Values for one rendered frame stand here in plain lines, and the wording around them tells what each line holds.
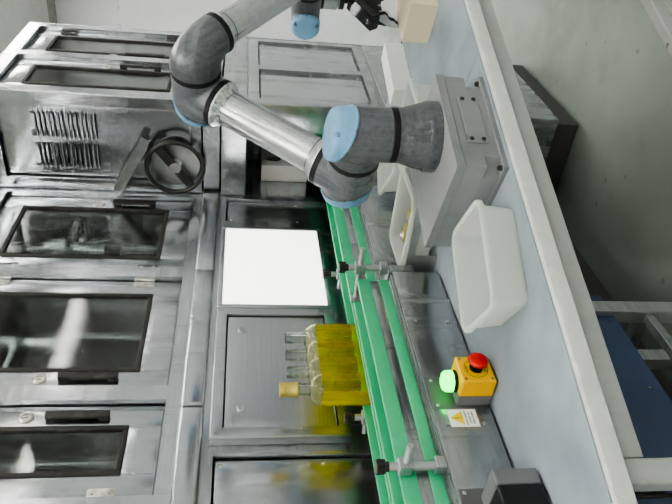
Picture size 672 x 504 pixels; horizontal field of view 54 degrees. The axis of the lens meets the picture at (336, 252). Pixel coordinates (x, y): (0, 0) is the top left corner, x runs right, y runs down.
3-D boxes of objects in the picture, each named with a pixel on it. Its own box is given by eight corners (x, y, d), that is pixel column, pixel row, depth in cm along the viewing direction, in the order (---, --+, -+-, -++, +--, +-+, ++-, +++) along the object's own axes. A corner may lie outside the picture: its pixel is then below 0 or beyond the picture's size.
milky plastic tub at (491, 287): (504, 337, 131) (462, 336, 130) (489, 234, 140) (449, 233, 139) (541, 308, 115) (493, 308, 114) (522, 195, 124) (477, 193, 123)
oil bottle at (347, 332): (383, 339, 174) (302, 338, 170) (386, 323, 170) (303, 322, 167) (386, 354, 169) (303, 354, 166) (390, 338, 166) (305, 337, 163)
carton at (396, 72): (402, 43, 215) (384, 42, 214) (413, 90, 200) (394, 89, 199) (398, 59, 219) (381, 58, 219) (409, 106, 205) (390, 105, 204)
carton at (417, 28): (429, -29, 185) (403, -31, 184) (438, 5, 176) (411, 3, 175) (419, 8, 195) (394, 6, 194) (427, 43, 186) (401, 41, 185)
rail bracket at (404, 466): (442, 460, 123) (372, 462, 121) (450, 434, 119) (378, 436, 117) (448, 479, 120) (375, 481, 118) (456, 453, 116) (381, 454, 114)
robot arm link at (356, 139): (397, 137, 132) (330, 135, 130) (384, 179, 143) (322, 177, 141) (391, 94, 138) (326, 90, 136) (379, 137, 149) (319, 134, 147)
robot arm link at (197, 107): (364, 183, 140) (157, 69, 150) (354, 223, 153) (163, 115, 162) (391, 148, 146) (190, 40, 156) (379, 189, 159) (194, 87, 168)
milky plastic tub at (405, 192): (417, 237, 190) (388, 236, 188) (432, 167, 177) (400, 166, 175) (431, 273, 175) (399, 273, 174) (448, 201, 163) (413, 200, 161)
